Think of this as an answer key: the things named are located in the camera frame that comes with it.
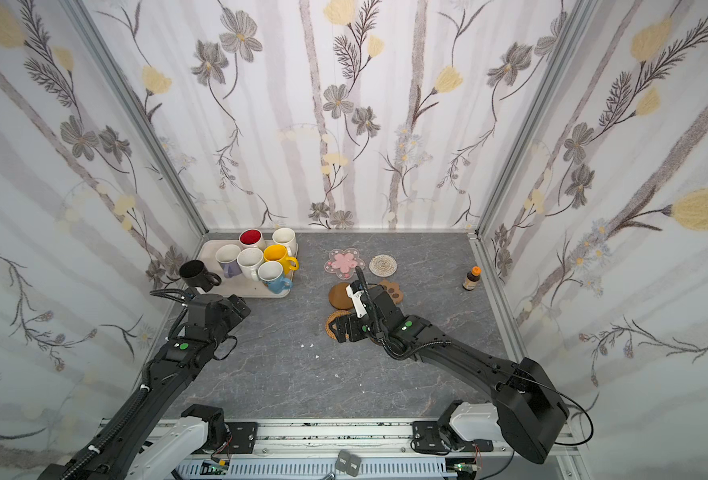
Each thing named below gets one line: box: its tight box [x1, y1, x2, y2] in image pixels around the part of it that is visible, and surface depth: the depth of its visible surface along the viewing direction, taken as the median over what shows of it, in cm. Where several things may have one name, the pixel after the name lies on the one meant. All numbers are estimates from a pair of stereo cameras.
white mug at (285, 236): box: [272, 227, 299, 258], surface depth 109 cm
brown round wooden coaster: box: [329, 282, 353, 310], surface depth 103 cm
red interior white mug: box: [238, 228, 263, 250], surface depth 110 cm
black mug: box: [179, 260, 222, 292], surface depth 101 cm
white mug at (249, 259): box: [237, 247, 264, 281], surface depth 104 cm
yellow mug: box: [263, 244, 299, 275], surface depth 106 cm
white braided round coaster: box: [368, 254, 398, 278], surface depth 113 cm
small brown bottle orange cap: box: [462, 266, 483, 291], surface depth 102 cm
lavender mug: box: [215, 244, 243, 279], surface depth 103 cm
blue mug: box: [263, 273, 293, 294], surface depth 98 cm
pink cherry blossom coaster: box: [324, 248, 365, 280], surface depth 113 cm
